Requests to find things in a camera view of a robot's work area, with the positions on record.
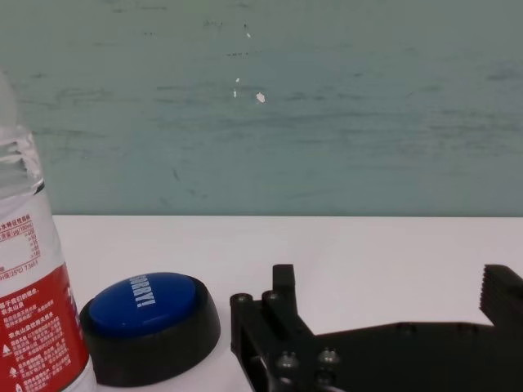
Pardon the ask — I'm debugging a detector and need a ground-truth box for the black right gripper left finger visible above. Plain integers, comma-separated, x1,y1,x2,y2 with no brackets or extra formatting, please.
229,264,316,392

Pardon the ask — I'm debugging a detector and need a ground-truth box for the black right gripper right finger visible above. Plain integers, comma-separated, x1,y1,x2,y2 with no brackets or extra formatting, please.
476,264,523,328

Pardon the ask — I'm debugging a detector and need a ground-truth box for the blue push button black base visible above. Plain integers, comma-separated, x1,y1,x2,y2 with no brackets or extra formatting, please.
78,270,222,388

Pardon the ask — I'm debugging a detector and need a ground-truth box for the clear water bottle red cap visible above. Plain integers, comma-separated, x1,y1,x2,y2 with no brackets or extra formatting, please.
0,69,97,392

